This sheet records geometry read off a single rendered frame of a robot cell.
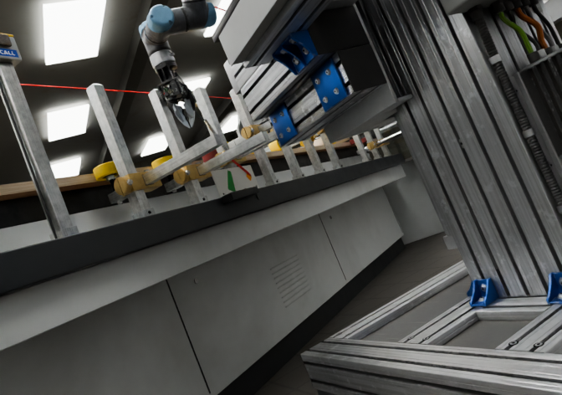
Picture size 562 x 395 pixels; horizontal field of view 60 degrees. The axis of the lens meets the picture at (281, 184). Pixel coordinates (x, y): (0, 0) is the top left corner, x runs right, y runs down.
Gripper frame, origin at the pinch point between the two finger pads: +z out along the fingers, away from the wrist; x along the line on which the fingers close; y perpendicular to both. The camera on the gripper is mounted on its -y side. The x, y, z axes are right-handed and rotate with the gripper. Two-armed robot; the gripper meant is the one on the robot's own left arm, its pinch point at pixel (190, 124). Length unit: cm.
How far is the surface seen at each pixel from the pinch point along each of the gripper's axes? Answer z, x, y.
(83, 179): 6.6, -31.7, 17.8
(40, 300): 36, -30, 56
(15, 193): 8, -40, 38
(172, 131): -0.3, -6.5, -0.2
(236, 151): 14.7, 11.1, 2.5
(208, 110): -8.6, 2.5, -23.3
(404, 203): 64, 75, -256
